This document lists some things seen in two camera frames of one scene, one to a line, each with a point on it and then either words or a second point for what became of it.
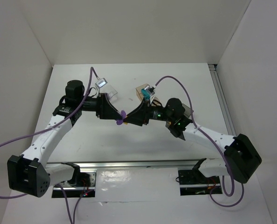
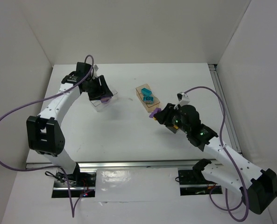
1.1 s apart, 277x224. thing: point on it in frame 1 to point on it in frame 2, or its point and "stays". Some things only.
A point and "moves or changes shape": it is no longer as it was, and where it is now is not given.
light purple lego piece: (123, 114) moves or changes shape
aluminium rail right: (228, 119) stays
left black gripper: (100, 106) to (99, 88)
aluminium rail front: (173, 164) stays
